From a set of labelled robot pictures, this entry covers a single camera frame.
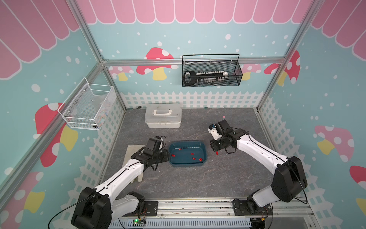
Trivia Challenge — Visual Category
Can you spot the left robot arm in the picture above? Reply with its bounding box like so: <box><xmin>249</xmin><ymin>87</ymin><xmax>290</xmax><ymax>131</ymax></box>
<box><xmin>71</xmin><ymin>149</ymin><xmax>170</xmax><ymax>229</ymax></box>

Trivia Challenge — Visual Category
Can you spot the teal plastic storage box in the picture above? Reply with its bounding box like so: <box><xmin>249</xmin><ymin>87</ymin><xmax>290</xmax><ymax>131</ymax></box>
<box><xmin>168</xmin><ymin>141</ymin><xmax>207</xmax><ymax>167</ymax></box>

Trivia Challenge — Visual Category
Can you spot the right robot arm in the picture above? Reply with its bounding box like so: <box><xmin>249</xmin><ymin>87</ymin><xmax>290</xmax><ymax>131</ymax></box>
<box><xmin>208</xmin><ymin>120</ymin><xmax>307</xmax><ymax>211</ymax></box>

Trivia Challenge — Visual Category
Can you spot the black wire wall basket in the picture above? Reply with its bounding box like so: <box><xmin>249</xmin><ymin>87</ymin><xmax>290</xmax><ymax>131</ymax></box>
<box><xmin>182</xmin><ymin>53</ymin><xmax>243</xmax><ymax>87</ymax></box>

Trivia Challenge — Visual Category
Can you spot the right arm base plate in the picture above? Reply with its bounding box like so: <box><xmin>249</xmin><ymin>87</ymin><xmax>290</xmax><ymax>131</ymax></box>
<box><xmin>232</xmin><ymin>198</ymin><xmax>273</xmax><ymax>218</ymax></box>

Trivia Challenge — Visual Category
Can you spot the white work glove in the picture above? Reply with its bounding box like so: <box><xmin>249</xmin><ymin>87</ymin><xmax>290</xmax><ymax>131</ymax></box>
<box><xmin>122</xmin><ymin>144</ymin><xmax>146</xmax><ymax>184</ymax></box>

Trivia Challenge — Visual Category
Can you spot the white wire wall basket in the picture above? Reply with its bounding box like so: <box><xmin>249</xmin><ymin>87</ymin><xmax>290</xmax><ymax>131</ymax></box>
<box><xmin>58</xmin><ymin>78</ymin><xmax>117</xmax><ymax>131</ymax></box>

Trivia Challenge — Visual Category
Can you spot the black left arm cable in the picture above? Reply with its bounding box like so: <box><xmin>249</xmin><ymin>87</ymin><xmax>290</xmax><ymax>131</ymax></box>
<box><xmin>48</xmin><ymin>197</ymin><xmax>92</xmax><ymax>229</ymax></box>

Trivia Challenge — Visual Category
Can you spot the green circuit board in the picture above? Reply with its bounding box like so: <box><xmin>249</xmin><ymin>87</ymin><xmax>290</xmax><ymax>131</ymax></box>
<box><xmin>132</xmin><ymin>219</ymin><xmax>146</xmax><ymax>227</ymax></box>

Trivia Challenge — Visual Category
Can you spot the socket set on rail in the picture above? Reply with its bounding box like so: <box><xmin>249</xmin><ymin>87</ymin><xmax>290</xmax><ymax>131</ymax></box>
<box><xmin>182</xmin><ymin>71</ymin><xmax>229</xmax><ymax>86</ymax></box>

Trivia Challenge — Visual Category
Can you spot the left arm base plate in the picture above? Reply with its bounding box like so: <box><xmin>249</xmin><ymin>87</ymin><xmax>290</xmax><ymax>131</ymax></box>
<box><xmin>123</xmin><ymin>201</ymin><xmax>159</xmax><ymax>217</ymax></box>

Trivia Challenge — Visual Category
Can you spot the white plastic storage case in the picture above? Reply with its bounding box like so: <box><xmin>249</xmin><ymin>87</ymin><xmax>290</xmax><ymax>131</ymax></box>
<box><xmin>145</xmin><ymin>104</ymin><xmax>182</xmax><ymax>128</ymax></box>

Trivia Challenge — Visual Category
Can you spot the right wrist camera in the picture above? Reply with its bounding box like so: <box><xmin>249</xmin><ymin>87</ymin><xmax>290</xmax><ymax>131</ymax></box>
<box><xmin>208</xmin><ymin>124</ymin><xmax>219</xmax><ymax>137</ymax></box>

